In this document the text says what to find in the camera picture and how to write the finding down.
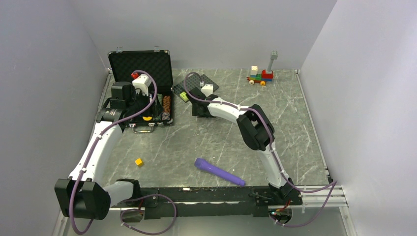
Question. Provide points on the small yellow cube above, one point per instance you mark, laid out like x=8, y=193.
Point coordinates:
x=139, y=162

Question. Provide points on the green poker chip stack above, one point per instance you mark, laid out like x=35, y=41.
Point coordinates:
x=159, y=109

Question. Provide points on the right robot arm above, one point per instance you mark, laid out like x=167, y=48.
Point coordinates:
x=257, y=133

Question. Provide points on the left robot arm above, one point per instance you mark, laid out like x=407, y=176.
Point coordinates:
x=81, y=194

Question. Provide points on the purple flashlight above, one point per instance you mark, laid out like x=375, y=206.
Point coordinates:
x=203, y=165

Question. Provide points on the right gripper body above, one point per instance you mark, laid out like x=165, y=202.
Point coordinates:
x=195, y=113

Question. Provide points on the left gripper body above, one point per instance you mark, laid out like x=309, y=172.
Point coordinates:
x=138, y=101

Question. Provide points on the orange poker chip stack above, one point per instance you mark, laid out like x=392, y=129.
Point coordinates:
x=166, y=115

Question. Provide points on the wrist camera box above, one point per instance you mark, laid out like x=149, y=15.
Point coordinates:
x=141, y=82
x=206, y=89

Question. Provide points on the toy brick train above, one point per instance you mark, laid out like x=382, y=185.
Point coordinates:
x=266, y=75

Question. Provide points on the lime green toy block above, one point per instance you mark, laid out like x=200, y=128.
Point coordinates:
x=184, y=97

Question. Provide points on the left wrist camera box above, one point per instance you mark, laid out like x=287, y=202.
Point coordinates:
x=141, y=82

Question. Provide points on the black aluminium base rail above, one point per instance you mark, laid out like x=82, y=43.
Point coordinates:
x=229, y=211

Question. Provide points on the black poker set case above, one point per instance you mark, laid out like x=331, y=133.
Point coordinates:
x=140, y=71

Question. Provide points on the dark grey building baseplate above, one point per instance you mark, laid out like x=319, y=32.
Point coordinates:
x=193, y=81

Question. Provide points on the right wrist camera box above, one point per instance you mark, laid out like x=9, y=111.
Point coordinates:
x=206, y=89

